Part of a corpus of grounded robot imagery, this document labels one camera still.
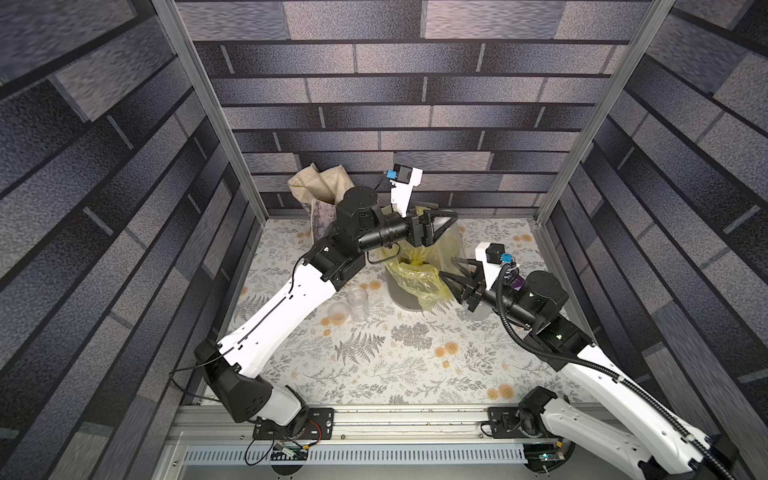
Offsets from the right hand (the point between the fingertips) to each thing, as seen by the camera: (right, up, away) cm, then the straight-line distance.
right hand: (444, 264), depth 65 cm
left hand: (-1, +11, -8) cm, 14 cm away
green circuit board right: (+25, -46, +6) cm, 53 cm away
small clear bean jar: (-22, -13, +27) cm, 37 cm away
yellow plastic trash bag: (-5, -3, +6) cm, 9 cm away
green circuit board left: (-38, -46, +6) cm, 60 cm away
